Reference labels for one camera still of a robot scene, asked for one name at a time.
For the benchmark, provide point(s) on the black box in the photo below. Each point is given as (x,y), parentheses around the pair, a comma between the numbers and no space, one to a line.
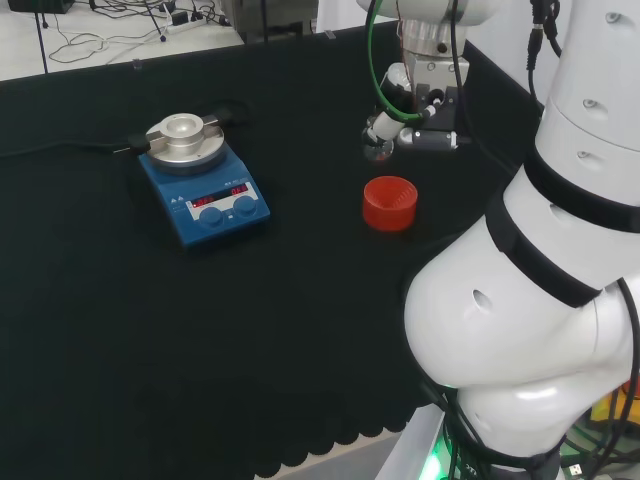
(40,5)

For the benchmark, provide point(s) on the blue tripod leg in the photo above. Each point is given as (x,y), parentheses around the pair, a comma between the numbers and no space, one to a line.
(42,40)

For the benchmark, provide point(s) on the clear glass round-bottom flask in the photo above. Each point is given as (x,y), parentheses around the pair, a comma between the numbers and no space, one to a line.
(378,154)

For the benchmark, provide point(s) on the white power strip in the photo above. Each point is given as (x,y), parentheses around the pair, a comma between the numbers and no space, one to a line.
(200,24)

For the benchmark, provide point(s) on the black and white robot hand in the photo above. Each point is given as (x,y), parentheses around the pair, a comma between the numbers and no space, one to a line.
(440,115)

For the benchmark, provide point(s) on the red round flask holder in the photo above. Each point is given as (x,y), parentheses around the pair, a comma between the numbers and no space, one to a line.
(387,212)

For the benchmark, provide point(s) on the heater with blue base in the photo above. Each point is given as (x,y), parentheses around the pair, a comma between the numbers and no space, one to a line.
(215,205)

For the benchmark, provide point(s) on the black bench cloth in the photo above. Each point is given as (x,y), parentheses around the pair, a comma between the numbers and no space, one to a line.
(150,325)

